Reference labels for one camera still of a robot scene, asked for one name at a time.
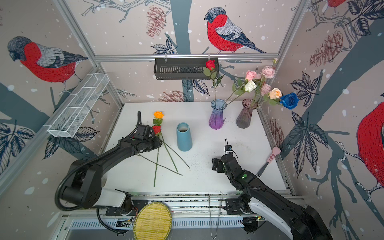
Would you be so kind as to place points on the black hanging wire basket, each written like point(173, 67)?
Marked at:
point(180, 69)

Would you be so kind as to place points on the pink carnation flower stem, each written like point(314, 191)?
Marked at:
point(265, 89)

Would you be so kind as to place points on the yellow woven round mat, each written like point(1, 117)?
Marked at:
point(154, 222)

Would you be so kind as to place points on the blue purple glass vase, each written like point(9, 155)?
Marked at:
point(216, 120)

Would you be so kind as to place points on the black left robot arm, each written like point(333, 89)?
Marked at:
point(81, 188)

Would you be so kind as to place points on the orange rose flower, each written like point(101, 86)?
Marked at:
point(158, 120)

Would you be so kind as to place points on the white mesh wall shelf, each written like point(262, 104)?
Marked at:
point(71, 118)

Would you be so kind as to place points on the smoky pink glass vase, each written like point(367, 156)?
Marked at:
point(243, 120)

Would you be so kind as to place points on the teal ceramic vase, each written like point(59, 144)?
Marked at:
point(184, 137)

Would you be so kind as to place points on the blue rose flower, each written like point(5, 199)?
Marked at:
point(290, 101)

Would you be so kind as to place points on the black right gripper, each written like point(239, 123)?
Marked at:
point(220, 163)

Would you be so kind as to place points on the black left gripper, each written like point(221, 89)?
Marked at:
point(158, 143)

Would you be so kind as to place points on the cream peach rose stem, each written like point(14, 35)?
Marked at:
point(272, 97)

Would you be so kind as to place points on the dark red rose flower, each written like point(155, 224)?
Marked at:
point(210, 71)

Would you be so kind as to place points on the pink rose flower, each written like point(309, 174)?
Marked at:
point(250, 75)

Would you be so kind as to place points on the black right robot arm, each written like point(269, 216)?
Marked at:
point(295, 221)

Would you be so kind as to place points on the white rose flower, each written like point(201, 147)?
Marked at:
point(176, 154)
point(248, 86)

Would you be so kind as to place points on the pink silicone spatula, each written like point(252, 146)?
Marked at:
point(275, 151)

